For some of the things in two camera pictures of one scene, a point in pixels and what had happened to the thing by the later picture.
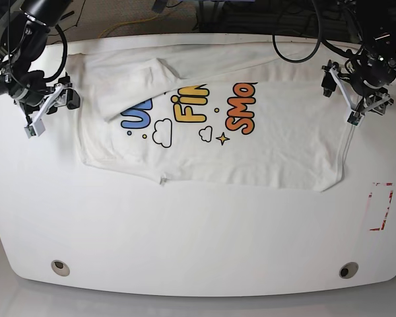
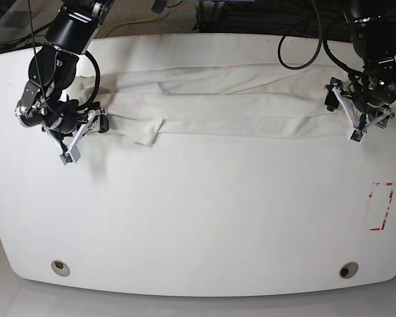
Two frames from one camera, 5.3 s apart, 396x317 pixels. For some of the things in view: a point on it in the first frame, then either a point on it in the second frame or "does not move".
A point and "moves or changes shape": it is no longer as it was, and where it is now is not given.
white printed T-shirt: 231,113 moves or changes shape
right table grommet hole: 348,270 does not move
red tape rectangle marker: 389,205 does not move
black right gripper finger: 329,83 → 331,101
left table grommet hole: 60,268 does not move
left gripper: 33,98 → 83,121
